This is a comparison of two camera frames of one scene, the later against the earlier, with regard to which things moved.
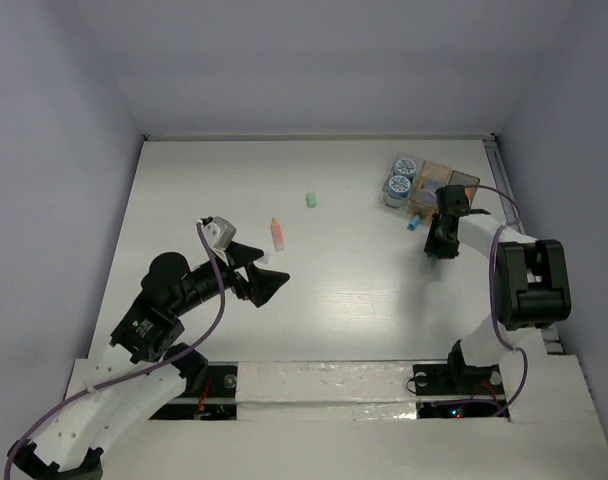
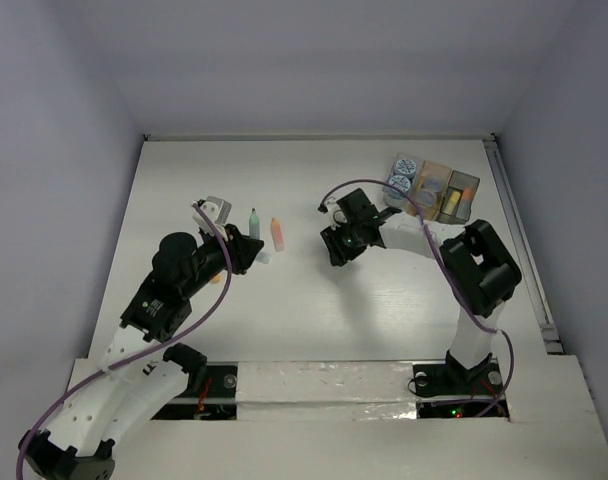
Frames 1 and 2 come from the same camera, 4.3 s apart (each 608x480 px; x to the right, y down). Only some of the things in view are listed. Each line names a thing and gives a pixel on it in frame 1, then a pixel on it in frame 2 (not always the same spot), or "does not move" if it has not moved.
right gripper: x=433 y=246 to x=340 y=253
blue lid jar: x=405 y=167 does not move
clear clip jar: x=426 y=197 does not move
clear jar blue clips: x=432 y=182 does not move
